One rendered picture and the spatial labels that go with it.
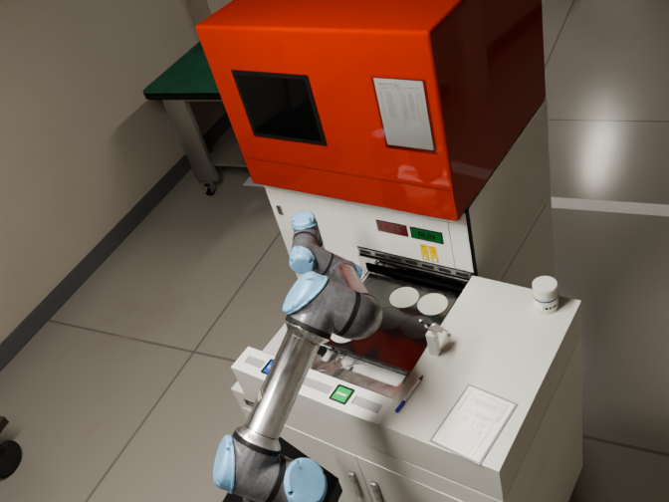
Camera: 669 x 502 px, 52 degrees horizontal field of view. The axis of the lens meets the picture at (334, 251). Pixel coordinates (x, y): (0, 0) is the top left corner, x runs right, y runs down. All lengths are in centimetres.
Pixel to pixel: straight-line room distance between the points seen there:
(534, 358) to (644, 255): 184
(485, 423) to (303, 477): 52
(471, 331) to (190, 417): 179
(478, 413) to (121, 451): 208
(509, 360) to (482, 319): 18
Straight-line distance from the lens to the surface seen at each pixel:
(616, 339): 336
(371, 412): 196
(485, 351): 204
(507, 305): 215
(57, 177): 449
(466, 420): 189
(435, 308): 227
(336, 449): 221
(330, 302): 156
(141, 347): 397
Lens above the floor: 250
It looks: 38 degrees down
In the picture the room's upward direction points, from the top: 17 degrees counter-clockwise
